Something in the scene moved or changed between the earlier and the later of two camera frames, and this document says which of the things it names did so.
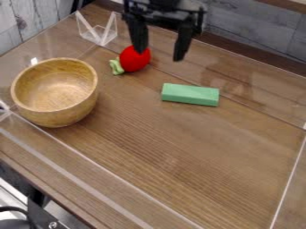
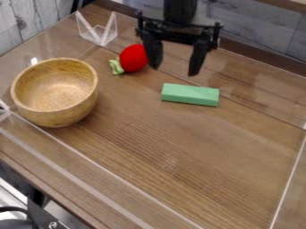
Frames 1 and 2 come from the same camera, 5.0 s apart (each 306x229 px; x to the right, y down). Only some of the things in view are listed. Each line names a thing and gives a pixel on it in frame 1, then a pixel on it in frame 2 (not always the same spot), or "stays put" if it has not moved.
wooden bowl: [54, 90] stays put
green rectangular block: [190, 94] stays put
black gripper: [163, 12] → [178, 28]
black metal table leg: [40, 217] stays put
